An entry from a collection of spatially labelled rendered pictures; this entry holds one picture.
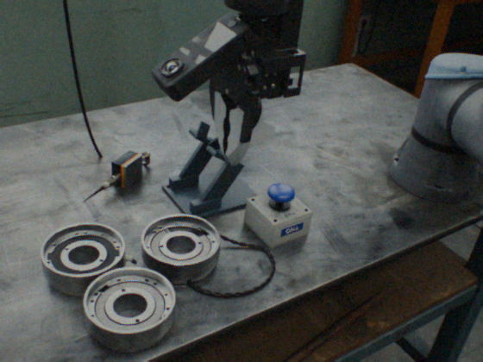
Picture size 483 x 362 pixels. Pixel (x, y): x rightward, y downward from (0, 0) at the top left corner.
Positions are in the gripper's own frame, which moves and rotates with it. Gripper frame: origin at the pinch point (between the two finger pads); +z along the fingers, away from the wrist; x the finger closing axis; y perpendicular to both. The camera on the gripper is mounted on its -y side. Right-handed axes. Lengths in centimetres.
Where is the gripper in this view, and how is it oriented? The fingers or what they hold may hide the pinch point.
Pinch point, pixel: (227, 156)
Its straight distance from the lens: 69.8
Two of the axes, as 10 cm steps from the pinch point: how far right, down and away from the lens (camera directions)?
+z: -0.9, 8.3, 5.5
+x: -5.5, -5.0, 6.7
